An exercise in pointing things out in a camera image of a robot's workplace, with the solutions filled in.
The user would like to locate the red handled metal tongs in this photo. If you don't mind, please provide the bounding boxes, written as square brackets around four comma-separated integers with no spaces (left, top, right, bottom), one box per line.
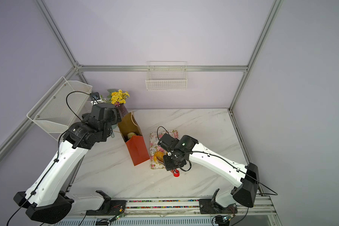
[170,169,180,178]

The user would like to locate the floral rectangular tray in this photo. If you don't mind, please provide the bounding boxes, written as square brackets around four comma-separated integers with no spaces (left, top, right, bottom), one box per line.
[149,129,167,170]

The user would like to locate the red brown paper bag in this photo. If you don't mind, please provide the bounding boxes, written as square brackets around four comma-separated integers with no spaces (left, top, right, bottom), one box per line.
[118,112,150,166]

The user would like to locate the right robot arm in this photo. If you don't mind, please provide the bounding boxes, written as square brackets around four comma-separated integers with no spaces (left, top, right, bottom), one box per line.
[158,133,260,213]

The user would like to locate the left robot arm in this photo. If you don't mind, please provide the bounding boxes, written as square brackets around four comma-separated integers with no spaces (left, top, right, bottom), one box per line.
[14,103,121,224]

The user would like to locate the round golden bun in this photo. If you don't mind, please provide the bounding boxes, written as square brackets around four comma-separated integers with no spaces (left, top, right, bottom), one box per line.
[153,151,165,165]

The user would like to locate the dark ribbed vase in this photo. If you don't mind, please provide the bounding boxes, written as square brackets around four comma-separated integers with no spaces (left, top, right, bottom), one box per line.
[117,104,129,118]

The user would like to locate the yellow flower bouquet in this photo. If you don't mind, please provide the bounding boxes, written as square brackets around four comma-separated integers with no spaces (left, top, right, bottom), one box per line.
[100,89,130,107]

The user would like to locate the white mesh two-tier shelf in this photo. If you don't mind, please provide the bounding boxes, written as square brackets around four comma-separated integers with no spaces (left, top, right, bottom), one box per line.
[27,77,92,140]

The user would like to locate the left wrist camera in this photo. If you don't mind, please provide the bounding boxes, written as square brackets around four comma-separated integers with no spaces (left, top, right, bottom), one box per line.
[89,92,104,105]

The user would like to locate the aluminium frame structure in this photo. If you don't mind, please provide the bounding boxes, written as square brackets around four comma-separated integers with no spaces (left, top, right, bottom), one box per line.
[0,0,284,215]

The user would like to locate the white wire wall basket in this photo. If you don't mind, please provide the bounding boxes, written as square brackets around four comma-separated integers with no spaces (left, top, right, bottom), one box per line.
[146,61,187,91]

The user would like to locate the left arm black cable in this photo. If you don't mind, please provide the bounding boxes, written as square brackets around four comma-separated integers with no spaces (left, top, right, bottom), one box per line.
[6,91,98,226]

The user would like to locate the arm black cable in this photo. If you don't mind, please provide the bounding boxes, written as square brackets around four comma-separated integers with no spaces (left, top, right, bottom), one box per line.
[157,126,278,226]
[6,91,98,226]

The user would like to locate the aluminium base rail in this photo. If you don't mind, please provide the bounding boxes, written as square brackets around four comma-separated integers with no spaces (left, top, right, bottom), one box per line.
[56,196,281,226]

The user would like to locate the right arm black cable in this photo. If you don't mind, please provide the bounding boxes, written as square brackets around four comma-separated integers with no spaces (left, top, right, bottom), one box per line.
[157,126,278,226]

